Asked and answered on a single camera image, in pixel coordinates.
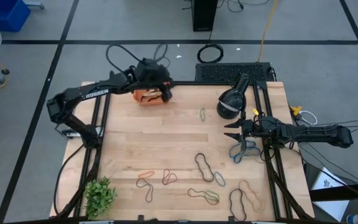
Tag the small green potted plant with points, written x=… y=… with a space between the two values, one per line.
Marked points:
x=99 y=197

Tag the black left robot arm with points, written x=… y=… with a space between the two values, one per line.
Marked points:
x=85 y=93

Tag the thin black rubber band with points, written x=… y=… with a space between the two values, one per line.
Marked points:
x=230 y=200
x=195 y=159

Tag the blue plastic bin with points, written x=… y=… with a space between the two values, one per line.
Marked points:
x=3 y=14

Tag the red rubber band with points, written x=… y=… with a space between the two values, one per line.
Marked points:
x=162 y=179

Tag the thin tan rubber band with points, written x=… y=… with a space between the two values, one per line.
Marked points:
x=263 y=205

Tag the black computer tower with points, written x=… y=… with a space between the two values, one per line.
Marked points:
x=204 y=15

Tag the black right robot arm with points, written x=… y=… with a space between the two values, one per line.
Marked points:
x=319 y=133

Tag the wide black rubber band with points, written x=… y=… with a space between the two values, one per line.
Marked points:
x=154 y=99

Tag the thin brown rubber band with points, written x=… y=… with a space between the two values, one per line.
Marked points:
x=188 y=193

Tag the grey metal leg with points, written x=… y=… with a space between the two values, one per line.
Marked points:
x=34 y=4

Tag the black table edge bracket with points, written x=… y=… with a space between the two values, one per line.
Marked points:
x=140 y=218
x=231 y=219

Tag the white paper box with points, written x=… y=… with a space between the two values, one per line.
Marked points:
x=331 y=208

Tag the black round foot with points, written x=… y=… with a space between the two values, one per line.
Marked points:
x=5 y=71

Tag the dark purple rubber band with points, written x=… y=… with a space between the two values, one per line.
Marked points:
x=136 y=183

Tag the black beam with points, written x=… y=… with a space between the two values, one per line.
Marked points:
x=343 y=192

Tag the black ventilated case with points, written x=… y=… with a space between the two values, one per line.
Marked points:
x=210 y=72

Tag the small blue rubber band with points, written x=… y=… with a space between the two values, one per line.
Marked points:
x=214 y=176

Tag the yellow plug connector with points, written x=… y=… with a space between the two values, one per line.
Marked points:
x=296 y=110

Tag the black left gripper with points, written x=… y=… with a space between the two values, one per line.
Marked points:
x=152 y=74

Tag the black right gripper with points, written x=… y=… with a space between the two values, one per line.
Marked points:
x=255 y=129

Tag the orange rubber band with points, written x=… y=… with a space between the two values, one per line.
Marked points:
x=146 y=171

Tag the orange plastic bin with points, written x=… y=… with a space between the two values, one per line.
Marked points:
x=138 y=97

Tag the green rubber band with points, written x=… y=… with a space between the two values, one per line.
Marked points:
x=218 y=197
x=200 y=115

